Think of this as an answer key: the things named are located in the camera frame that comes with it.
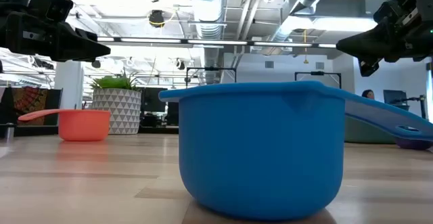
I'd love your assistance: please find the white triangle-patterned planter pot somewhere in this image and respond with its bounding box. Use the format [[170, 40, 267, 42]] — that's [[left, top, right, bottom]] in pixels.
[[91, 87, 143, 136]]

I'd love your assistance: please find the grey-teal plastic basket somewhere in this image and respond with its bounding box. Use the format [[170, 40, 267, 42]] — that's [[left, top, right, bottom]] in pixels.
[[344, 114, 398, 145]]

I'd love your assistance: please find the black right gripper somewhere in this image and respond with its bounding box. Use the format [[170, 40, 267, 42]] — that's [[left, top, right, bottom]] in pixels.
[[336, 0, 433, 78]]

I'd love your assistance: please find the dark desk monitor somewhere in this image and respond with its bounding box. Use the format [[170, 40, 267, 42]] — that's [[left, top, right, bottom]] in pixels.
[[382, 89, 409, 107]]

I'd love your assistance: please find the purple plastic measuring cup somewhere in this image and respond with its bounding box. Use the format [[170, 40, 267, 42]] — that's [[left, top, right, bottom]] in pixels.
[[394, 137, 433, 151]]

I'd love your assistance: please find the black metal frame stand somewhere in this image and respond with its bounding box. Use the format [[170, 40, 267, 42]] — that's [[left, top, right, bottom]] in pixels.
[[294, 70, 342, 90]]

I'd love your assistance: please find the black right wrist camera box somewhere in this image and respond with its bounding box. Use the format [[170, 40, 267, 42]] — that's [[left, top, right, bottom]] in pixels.
[[373, 0, 396, 24]]

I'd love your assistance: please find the long ceiling light bar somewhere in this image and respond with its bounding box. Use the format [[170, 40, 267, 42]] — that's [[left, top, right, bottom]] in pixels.
[[96, 36, 338, 49]]

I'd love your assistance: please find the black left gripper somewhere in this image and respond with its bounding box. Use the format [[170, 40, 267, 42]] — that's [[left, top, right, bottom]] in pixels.
[[0, 11, 112, 63]]

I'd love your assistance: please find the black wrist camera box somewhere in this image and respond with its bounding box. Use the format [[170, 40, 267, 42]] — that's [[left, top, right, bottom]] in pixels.
[[28, 0, 74, 24], [373, 0, 396, 24]]

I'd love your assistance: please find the black computer monitor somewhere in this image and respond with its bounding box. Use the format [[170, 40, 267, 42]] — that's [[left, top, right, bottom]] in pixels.
[[139, 87, 168, 114]]

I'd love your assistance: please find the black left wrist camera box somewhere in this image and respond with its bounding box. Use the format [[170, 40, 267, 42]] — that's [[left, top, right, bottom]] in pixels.
[[28, 0, 74, 24]]

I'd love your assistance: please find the black speaker box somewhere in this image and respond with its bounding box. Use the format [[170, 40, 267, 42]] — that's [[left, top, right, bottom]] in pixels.
[[166, 101, 180, 126]]

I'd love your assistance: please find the small metal cylinder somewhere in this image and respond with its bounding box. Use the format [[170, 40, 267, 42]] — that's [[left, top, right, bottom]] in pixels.
[[3, 122, 16, 142]]

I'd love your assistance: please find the colourful patterned tapestry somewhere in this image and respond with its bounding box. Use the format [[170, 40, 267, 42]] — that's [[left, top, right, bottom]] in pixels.
[[11, 87, 49, 126]]

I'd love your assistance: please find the blue plastic measuring cup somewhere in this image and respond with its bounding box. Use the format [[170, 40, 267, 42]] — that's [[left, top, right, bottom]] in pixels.
[[158, 80, 433, 222]]

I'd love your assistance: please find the black ceiling camera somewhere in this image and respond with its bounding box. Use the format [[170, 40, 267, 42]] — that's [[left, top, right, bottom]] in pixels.
[[148, 9, 166, 28]]

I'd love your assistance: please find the orange plastic measuring cup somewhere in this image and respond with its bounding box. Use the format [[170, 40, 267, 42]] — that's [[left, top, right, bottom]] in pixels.
[[17, 108, 112, 142]]

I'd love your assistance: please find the green potted plant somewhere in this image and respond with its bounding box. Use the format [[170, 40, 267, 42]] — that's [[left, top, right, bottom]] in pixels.
[[89, 70, 141, 92]]

